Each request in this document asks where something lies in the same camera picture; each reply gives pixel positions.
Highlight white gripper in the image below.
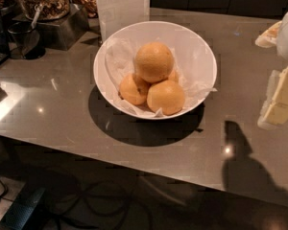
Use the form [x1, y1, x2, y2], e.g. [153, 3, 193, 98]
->
[255, 12, 288, 130]

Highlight orange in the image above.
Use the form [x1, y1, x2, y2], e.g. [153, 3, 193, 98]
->
[147, 80, 185, 116]
[134, 41, 174, 83]
[119, 73, 150, 105]

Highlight white ceramic bowl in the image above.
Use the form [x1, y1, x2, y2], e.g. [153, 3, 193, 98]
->
[93, 21, 217, 120]

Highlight white paper liner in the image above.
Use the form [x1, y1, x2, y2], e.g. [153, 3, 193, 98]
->
[94, 36, 217, 120]

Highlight nut jar behind stand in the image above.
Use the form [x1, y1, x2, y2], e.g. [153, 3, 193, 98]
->
[72, 0, 98, 18]

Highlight metal jar stand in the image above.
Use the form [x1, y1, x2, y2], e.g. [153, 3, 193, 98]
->
[12, 3, 90, 52]

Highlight glass jar of nuts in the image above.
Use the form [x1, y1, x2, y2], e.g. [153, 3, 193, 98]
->
[18, 0, 70, 21]

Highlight dark glass cup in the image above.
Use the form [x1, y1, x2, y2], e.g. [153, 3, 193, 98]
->
[8, 21, 45, 59]

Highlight black floor cables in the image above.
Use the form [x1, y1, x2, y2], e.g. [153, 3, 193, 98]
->
[0, 172, 155, 230]

